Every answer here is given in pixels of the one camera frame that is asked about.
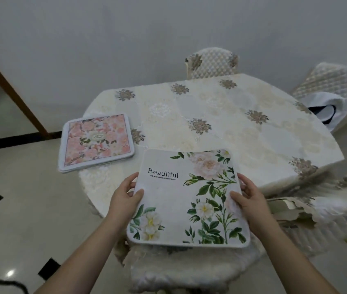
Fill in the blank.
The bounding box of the person's right hand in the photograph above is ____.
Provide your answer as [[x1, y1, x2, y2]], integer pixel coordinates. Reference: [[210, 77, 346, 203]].
[[230, 173, 280, 240]]

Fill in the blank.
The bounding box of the person's left hand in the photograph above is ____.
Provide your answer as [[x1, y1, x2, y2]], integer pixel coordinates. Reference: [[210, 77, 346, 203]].
[[105, 171, 145, 231]]

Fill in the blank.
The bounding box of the white green-leaf floral placemat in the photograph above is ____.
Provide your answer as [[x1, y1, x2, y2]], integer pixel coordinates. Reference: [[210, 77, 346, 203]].
[[126, 149, 251, 249]]

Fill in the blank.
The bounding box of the pink floral placemat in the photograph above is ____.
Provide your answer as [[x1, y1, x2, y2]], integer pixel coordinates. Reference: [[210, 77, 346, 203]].
[[58, 113, 136, 174]]

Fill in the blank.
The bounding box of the person's left forearm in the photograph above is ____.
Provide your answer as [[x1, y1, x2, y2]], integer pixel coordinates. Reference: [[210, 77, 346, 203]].
[[34, 217, 128, 294]]

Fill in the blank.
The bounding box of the person's right forearm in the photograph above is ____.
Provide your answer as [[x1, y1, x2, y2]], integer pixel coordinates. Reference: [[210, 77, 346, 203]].
[[258, 225, 341, 294]]

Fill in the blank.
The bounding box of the quilted chair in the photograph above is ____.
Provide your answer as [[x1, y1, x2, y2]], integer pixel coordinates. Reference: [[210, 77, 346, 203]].
[[113, 232, 267, 294], [185, 47, 240, 80], [267, 171, 347, 258], [291, 62, 347, 134]]

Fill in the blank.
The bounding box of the cloth-covered dining table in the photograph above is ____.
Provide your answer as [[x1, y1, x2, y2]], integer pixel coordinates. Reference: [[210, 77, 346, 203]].
[[77, 73, 345, 219]]

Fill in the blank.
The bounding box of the table with cream tablecloth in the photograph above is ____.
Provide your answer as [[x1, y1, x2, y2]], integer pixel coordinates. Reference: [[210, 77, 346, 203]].
[[77, 73, 345, 219]]

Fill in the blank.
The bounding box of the white bag with black handles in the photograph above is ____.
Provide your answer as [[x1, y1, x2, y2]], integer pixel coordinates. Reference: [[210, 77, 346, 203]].
[[300, 91, 347, 132]]

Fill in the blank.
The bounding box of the black cable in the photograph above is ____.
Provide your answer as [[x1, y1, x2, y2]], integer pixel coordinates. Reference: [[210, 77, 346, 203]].
[[0, 277, 28, 294]]

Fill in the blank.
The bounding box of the brown wooden door frame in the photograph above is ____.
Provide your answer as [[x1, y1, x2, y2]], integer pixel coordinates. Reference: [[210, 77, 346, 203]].
[[0, 42, 50, 138]]

